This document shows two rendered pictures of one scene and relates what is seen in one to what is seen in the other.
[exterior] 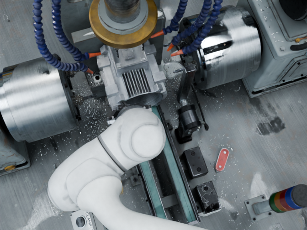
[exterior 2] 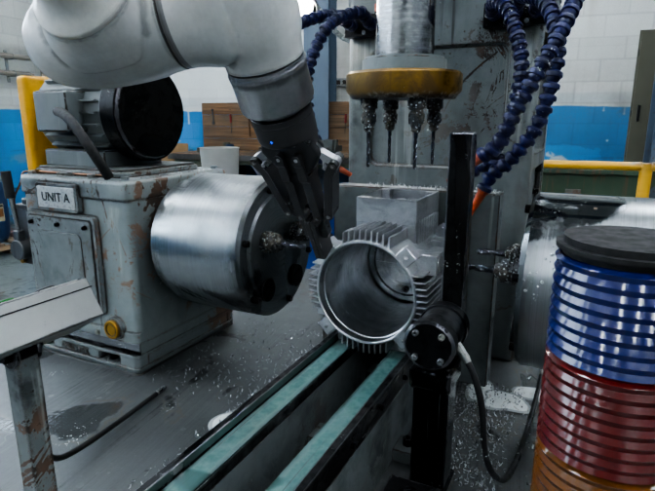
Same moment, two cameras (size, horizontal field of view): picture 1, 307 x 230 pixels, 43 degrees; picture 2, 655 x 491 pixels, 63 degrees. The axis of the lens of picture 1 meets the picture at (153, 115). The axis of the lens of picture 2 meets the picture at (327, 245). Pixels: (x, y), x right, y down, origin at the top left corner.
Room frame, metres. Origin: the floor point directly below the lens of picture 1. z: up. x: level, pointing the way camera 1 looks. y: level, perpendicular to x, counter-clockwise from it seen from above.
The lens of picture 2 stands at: (-0.10, -0.48, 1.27)
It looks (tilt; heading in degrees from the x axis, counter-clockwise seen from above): 14 degrees down; 49
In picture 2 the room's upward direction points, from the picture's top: straight up
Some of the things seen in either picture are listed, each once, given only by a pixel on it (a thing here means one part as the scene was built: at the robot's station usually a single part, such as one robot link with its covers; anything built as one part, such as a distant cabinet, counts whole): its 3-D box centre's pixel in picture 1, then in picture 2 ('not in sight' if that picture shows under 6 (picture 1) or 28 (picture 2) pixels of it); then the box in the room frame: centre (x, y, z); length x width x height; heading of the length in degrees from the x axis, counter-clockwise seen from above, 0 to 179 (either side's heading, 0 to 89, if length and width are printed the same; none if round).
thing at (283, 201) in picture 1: (292, 198); (611, 399); (0.14, -0.40, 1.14); 0.06 x 0.06 x 0.04
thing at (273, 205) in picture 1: (281, 201); not in sight; (0.14, -0.40, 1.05); 0.06 x 0.06 x 0.04
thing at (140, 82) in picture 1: (131, 76); (388, 276); (0.52, 0.08, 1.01); 0.20 x 0.19 x 0.19; 22
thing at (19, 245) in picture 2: not in sight; (32, 217); (0.15, 0.73, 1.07); 0.08 x 0.07 x 0.20; 23
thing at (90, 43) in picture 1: (119, 41); (416, 276); (0.67, 0.14, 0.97); 0.30 x 0.11 x 0.34; 113
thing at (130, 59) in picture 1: (127, 53); (398, 215); (0.56, 0.10, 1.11); 0.12 x 0.11 x 0.07; 22
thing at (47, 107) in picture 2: not in sight; (91, 172); (0.25, 0.66, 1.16); 0.33 x 0.26 x 0.42; 113
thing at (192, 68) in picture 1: (185, 86); (457, 234); (0.46, -0.09, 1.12); 0.04 x 0.03 x 0.26; 23
